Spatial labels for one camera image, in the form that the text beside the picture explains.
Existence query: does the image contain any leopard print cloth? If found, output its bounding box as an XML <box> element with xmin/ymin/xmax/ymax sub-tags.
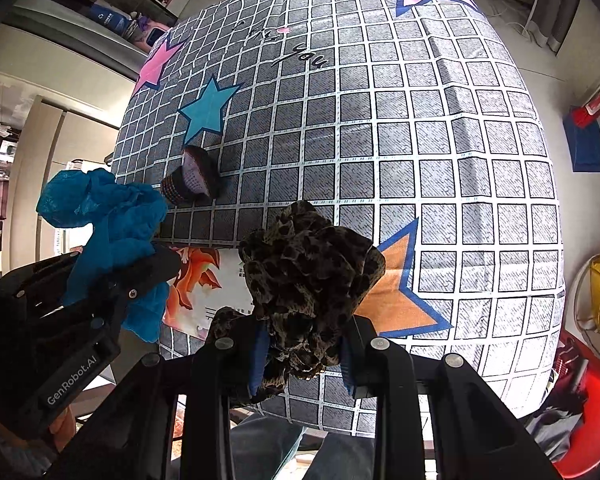
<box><xmin>207</xmin><ymin>200</ymin><xmax>386</xmax><ymax>405</ymax></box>

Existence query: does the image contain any pink plastic stool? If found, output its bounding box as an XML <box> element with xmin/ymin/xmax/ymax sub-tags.
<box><xmin>131</xmin><ymin>15</ymin><xmax>170</xmax><ymax>53</ymax></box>

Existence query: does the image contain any white orange squirrel snack bag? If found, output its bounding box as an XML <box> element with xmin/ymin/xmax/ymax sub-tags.
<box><xmin>163</xmin><ymin>246</ymin><xmax>253</xmax><ymax>340</ymax></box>

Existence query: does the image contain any red plastic basin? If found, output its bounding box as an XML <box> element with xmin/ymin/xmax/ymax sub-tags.
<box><xmin>555</xmin><ymin>330</ymin><xmax>600</xmax><ymax>479</ymax></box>

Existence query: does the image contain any grey checked star tablecloth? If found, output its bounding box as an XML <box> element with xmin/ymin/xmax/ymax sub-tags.
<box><xmin>112</xmin><ymin>0</ymin><xmax>565</xmax><ymax>417</ymax></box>

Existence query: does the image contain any blue cloth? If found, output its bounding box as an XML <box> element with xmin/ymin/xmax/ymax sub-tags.
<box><xmin>35</xmin><ymin>168</ymin><xmax>171</xmax><ymax>345</ymax></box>

